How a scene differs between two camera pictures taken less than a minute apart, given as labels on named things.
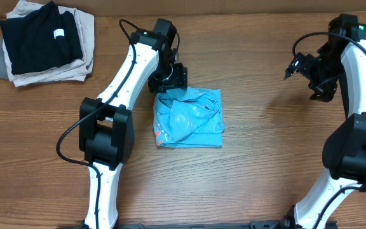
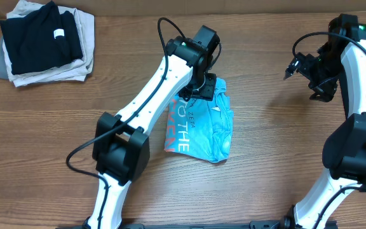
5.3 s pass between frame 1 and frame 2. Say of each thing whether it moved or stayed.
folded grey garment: stayed
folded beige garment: stayed
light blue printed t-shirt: moved
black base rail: stayed
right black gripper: stayed
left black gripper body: moved
